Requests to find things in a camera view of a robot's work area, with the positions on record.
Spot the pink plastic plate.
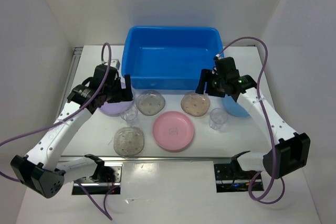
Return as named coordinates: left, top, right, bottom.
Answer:
left=152, top=111, right=194, bottom=152

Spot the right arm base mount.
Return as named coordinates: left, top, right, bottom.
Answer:
left=214, top=163, right=257, bottom=193

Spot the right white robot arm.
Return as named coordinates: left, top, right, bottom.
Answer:
left=196, top=56, right=311, bottom=179

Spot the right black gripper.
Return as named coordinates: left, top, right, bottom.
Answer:
left=195, top=69, right=226, bottom=98

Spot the purple plastic plate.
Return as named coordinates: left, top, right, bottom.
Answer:
left=99, top=82, right=133, bottom=117

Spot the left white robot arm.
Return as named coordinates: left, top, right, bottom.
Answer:
left=10, top=60, right=133, bottom=198

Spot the blue plastic bin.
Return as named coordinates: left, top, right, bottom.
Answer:
left=121, top=26, right=223, bottom=90

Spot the aluminium rail frame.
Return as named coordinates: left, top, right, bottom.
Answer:
left=62, top=46, right=269, bottom=157

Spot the clear textured plate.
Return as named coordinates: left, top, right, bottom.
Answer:
left=113, top=126, right=145, bottom=157

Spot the blue plastic plate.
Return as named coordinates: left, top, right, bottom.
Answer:
left=222, top=96, right=249, bottom=118

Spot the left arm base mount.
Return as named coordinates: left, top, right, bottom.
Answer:
left=79, top=162, right=123, bottom=195

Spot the brown translucent plate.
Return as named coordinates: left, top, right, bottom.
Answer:
left=181, top=92, right=211, bottom=117

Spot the grey translucent plate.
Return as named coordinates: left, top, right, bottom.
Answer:
left=135, top=90, right=165, bottom=116

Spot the clear plastic cup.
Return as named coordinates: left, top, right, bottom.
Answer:
left=209, top=108, right=228, bottom=130
left=120, top=106, right=139, bottom=126

